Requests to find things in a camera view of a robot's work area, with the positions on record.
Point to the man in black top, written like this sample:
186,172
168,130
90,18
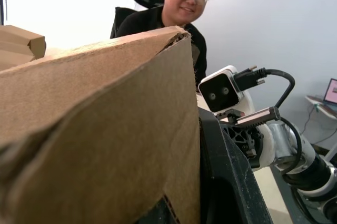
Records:
184,0

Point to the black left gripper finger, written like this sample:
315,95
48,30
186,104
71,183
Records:
226,181

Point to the open laptop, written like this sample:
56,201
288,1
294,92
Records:
331,91

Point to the white side desk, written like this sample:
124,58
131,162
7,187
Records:
323,108

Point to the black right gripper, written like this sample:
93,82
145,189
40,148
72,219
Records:
245,137

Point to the folded brown cardboard box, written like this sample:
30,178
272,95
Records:
18,42

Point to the small brown cardboard box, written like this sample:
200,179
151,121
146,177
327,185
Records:
105,108

